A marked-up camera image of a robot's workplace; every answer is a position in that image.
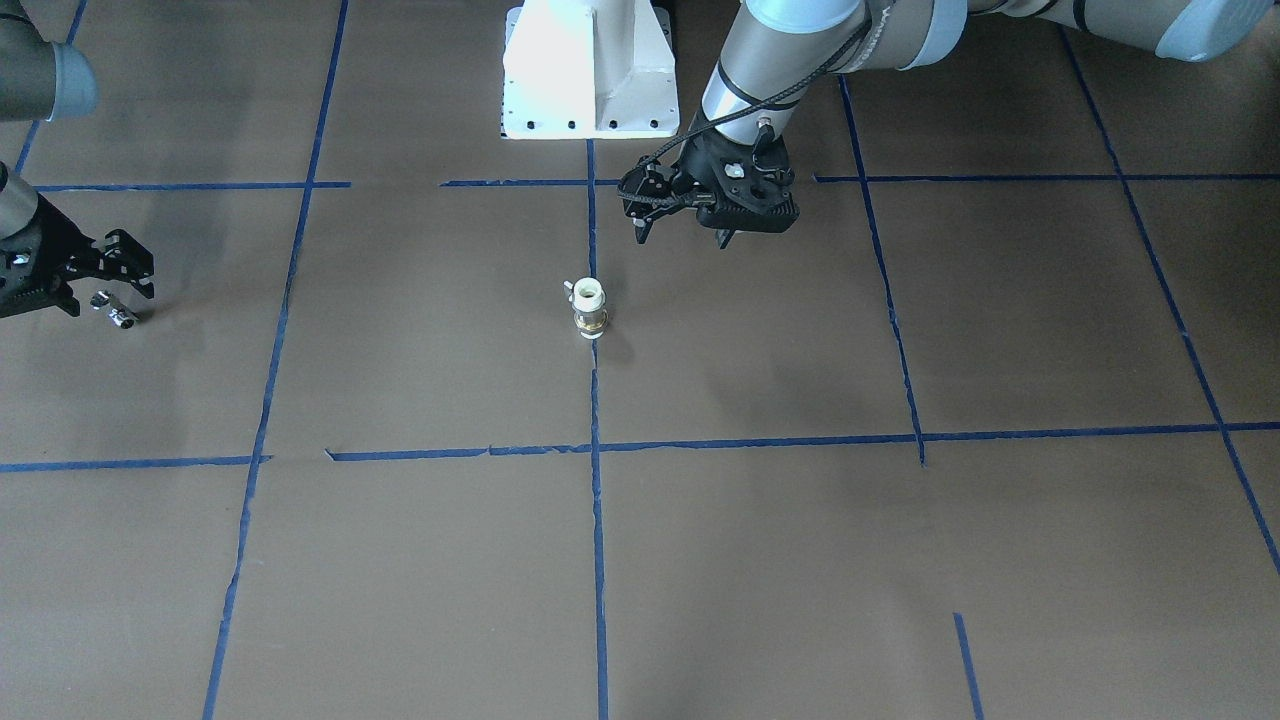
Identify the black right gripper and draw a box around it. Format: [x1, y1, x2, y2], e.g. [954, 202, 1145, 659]
[1, 200, 155, 318]

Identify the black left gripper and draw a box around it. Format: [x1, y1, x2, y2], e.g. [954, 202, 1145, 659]
[618, 140, 746, 250]

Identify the small metal pipe fitting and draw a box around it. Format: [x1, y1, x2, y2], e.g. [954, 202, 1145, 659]
[90, 290, 140, 331]

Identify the white PPR valve brass fitting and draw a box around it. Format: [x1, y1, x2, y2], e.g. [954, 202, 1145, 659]
[563, 277, 609, 341]

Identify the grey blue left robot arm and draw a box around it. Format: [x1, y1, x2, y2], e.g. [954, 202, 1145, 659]
[618, 1, 1268, 247]

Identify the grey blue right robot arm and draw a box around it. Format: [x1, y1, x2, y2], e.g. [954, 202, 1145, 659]
[1, 1, 155, 316]

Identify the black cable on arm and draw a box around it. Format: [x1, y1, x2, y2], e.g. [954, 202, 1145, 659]
[618, 0, 901, 217]

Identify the white camera post with base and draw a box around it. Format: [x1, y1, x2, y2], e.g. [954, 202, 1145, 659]
[500, 1, 680, 141]

